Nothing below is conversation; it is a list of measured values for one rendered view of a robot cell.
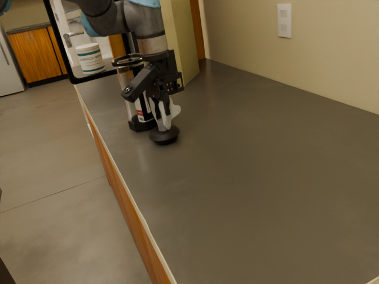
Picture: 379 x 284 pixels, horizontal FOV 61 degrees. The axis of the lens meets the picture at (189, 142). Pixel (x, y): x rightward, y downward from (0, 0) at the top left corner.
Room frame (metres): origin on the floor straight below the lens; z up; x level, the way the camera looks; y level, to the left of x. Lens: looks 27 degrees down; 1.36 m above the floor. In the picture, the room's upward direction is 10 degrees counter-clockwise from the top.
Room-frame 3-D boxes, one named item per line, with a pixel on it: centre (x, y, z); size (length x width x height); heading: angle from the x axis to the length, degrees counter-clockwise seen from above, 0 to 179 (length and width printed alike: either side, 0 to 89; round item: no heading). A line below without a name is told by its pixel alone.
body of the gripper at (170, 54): (0.86, 0.04, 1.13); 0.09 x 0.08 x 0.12; 125
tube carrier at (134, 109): (0.98, 0.14, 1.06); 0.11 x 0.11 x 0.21
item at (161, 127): (0.85, 0.07, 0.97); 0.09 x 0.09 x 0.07
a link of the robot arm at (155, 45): (0.86, 0.05, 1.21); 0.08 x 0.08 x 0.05
